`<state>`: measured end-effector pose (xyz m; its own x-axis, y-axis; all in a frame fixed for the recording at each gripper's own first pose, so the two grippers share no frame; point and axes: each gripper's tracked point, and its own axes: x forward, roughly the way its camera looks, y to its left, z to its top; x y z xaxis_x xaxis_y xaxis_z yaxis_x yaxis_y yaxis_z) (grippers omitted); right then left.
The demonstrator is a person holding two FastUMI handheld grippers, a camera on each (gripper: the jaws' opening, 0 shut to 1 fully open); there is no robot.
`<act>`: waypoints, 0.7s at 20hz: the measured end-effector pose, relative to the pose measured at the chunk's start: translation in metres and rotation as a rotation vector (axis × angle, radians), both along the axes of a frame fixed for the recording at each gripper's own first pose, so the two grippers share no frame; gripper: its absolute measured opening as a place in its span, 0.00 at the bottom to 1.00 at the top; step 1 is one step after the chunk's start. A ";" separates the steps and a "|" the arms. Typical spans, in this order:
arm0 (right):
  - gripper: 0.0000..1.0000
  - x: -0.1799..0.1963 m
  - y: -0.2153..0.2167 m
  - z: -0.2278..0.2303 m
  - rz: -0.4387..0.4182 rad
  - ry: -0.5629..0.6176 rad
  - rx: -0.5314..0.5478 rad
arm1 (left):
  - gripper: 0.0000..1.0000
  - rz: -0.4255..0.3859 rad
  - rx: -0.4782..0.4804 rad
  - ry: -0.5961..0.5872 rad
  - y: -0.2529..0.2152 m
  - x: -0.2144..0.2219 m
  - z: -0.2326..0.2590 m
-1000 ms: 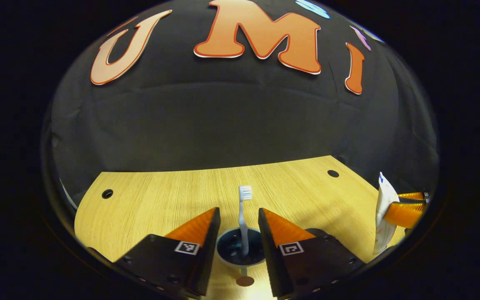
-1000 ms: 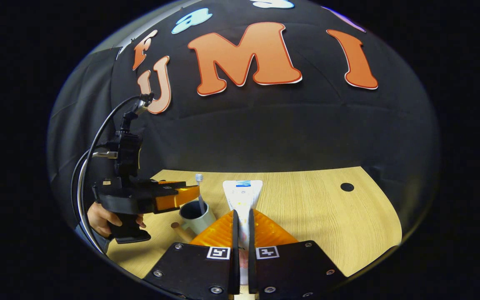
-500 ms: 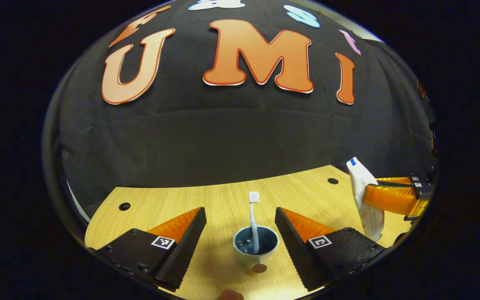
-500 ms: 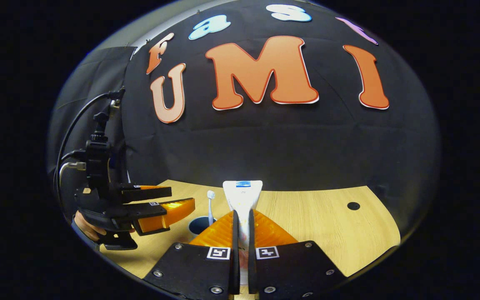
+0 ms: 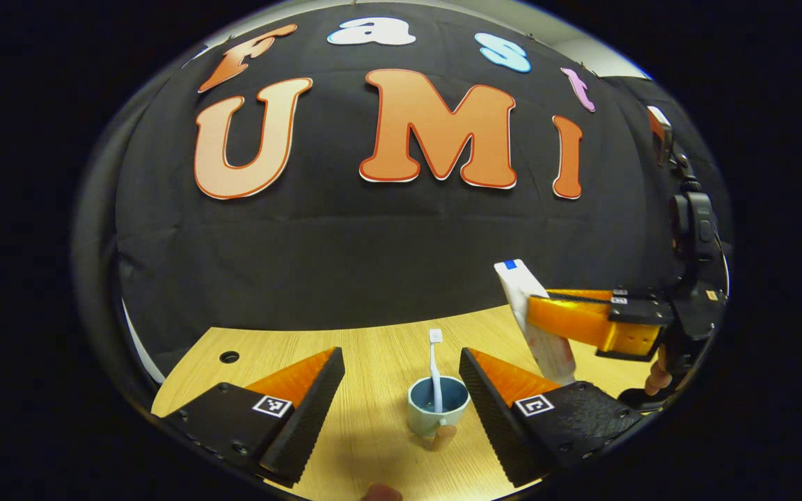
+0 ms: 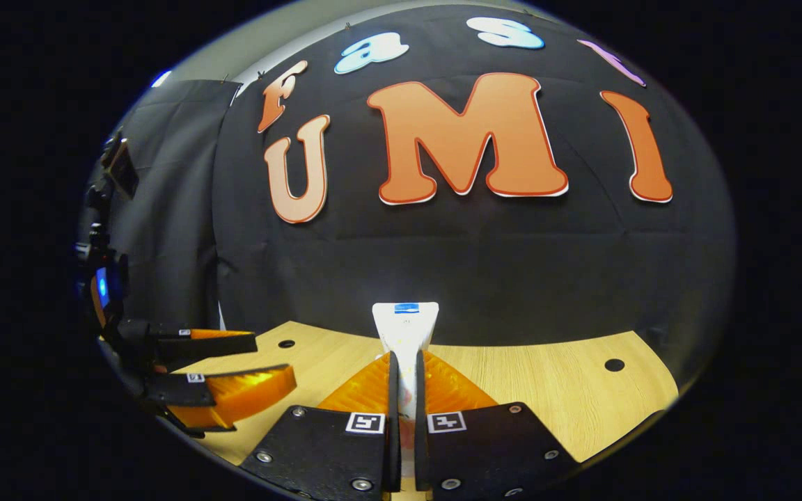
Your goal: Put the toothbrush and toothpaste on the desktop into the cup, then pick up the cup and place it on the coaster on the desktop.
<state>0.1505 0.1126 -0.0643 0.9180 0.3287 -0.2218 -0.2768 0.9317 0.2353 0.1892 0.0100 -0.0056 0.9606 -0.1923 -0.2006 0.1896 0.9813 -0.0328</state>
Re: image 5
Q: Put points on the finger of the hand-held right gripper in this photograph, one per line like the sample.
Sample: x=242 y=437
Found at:
x=582 y=323
x=582 y=296

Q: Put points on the white toothpaste tube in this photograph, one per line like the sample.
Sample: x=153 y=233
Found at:
x=516 y=282

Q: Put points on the light blue toothbrush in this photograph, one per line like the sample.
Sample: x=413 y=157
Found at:
x=434 y=369

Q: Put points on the black backdrop cloth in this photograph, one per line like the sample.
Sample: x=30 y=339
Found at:
x=373 y=257

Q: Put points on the wooden desktop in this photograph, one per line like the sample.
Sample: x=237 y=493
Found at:
x=373 y=362

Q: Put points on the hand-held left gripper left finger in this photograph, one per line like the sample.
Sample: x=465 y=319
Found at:
x=307 y=417

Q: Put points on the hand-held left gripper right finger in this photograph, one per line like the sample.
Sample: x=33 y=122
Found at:
x=491 y=417

